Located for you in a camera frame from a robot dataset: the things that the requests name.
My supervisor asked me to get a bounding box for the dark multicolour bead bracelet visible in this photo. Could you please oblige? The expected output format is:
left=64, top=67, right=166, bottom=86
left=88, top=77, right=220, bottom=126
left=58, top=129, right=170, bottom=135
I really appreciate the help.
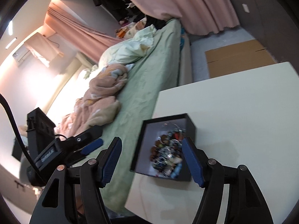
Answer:
left=149, top=130, right=185, bottom=169

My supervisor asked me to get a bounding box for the blue bead bracelet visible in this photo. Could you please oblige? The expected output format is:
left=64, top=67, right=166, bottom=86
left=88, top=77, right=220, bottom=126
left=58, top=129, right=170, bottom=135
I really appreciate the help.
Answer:
left=167, top=163, right=184, bottom=179

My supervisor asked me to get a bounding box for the black jewelry box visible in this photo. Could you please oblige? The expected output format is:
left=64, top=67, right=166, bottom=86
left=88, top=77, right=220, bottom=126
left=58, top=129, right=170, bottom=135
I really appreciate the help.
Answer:
left=130, top=113, right=196, bottom=181

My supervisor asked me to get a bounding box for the peach fleece blanket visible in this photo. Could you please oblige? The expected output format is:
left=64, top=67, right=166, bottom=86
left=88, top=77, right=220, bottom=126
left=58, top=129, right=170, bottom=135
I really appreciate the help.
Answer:
left=54, top=63, right=134, bottom=138

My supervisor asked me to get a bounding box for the white square table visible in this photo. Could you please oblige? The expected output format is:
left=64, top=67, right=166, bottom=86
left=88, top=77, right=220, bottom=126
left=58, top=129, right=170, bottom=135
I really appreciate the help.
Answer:
left=125, top=62, right=298, bottom=223

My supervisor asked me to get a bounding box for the green bed sheet mattress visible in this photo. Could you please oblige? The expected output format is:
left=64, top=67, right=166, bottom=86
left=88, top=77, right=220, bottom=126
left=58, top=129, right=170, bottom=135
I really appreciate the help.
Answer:
left=72, top=18, right=183, bottom=216

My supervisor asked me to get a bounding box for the pale green pillow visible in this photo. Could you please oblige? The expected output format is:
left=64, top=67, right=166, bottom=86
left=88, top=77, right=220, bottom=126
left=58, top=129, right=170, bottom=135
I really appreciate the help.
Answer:
left=98, top=25, right=157, bottom=67

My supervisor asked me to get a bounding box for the flat brown cardboard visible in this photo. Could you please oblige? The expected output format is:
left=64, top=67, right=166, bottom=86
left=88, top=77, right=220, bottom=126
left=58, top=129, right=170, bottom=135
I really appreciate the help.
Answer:
left=205, top=39, right=276, bottom=78

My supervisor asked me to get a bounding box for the dark brown wardrobe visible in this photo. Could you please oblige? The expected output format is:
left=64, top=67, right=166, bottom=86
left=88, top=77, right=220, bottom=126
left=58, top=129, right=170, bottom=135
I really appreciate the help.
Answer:
left=230, top=0, right=298, bottom=69

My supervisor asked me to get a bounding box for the black cable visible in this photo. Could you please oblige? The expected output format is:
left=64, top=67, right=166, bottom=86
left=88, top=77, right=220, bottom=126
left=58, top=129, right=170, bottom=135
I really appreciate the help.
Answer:
left=0, top=93, right=41, bottom=173

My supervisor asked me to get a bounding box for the wall air conditioner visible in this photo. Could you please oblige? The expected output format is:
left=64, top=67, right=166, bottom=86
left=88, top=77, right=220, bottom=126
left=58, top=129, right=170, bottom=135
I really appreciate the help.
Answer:
left=12, top=45, right=31, bottom=67

